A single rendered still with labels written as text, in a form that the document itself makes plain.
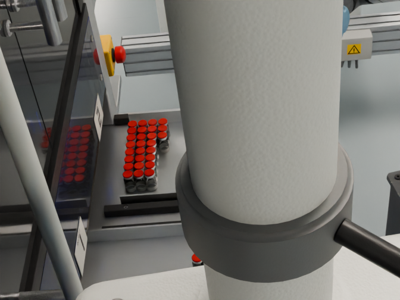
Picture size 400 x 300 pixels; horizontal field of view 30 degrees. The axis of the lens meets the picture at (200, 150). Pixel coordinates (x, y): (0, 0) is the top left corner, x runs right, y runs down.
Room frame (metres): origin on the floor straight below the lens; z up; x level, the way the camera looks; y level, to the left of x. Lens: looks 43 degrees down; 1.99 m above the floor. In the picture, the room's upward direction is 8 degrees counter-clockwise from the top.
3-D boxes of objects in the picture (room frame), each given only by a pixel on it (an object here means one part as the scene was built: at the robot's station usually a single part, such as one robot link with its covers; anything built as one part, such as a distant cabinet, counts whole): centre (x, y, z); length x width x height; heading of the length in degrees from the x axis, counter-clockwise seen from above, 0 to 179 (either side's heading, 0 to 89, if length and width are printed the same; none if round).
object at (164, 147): (1.21, 0.08, 0.90); 0.02 x 0.02 x 0.05
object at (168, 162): (1.17, -0.01, 0.90); 0.34 x 0.26 x 0.04; 85
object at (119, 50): (1.43, 0.16, 0.99); 0.04 x 0.04 x 0.04; 85
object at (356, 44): (2.02, -0.55, 0.50); 0.12 x 0.05 x 0.09; 85
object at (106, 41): (1.44, 0.20, 0.99); 0.08 x 0.07 x 0.07; 85
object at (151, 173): (1.18, 0.10, 0.90); 0.18 x 0.02 x 0.05; 175
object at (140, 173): (1.18, 0.12, 0.90); 0.18 x 0.02 x 0.05; 175
